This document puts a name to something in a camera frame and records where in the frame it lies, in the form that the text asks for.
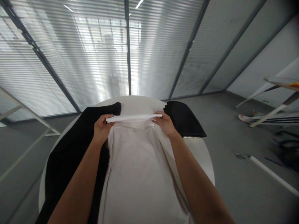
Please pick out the person's left hand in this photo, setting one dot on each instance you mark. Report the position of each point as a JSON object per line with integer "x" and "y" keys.
{"x": 101, "y": 129}

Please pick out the person's right hand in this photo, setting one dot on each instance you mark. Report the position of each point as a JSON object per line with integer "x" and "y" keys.
{"x": 166, "y": 126}

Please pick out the white cloth garment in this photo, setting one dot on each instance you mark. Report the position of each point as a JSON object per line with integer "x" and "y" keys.
{"x": 140, "y": 168}

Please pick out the folded black cloth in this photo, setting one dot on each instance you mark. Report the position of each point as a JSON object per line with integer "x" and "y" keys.
{"x": 186, "y": 121}

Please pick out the large black cloth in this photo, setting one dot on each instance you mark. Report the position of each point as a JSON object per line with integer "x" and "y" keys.
{"x": 74, "y": 151}

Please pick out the white round table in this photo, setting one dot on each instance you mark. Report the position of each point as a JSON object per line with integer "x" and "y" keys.
{"x": 205, "y": 151}

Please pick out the glass partition with blinds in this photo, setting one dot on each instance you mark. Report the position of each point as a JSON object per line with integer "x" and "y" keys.
{"x": 116, "y": 51}

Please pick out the white tube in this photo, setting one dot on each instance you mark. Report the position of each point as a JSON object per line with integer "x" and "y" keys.
{"x": 272, "y": 173}

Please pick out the black office chair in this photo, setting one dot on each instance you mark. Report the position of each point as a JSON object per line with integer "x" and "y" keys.
{"x": 288, "y": 149}

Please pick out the white metal frame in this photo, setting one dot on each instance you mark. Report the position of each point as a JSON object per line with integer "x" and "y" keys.
{"x": 25, "y": 116}

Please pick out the white frame table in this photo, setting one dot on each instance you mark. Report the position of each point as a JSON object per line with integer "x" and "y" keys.
{"x": 273, "y": 98}

